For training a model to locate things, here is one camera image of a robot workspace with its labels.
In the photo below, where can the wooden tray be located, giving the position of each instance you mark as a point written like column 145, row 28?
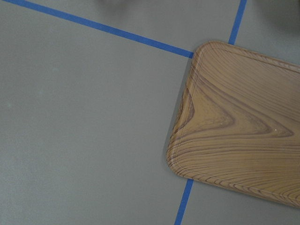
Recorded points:
column 238, row 125

